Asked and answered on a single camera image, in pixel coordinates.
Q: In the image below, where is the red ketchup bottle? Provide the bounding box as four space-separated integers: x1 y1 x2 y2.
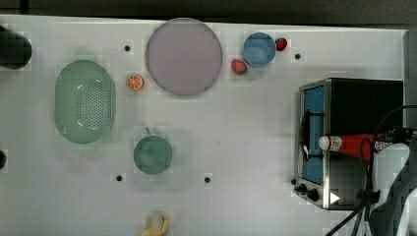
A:
318 134 390 160

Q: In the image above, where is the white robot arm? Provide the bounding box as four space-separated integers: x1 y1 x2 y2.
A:
364 131 416 236

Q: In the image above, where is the black toaster oven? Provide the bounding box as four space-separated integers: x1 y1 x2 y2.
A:
293 78 403 210

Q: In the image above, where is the large red strawberry toy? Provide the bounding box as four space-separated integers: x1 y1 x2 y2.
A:
231 59 247 76

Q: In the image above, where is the green mug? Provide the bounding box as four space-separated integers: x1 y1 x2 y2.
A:
133 128 173 175

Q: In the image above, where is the grey round plate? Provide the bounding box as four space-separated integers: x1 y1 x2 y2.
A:
146 18 222 96

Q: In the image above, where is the orange slice toy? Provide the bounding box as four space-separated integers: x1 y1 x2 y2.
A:
126 75 145 90

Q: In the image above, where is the blue bowl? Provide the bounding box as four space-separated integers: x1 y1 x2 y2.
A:
243 32 276 67

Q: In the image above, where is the small red strawberry toy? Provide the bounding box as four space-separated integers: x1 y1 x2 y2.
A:
275 38 288 52

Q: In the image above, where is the peeled banana toy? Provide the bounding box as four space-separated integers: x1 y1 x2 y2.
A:
137 211 170 236

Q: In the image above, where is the green oval colander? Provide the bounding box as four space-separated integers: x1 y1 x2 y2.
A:
54 60 115 144

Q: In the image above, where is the black cylinder upper left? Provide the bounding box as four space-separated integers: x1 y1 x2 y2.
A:
0 27 32 70

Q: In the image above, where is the black object left edge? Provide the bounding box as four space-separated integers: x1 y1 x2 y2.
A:
0 150 7 169

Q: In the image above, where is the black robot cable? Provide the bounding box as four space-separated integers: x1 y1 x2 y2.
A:
324 104 417 236

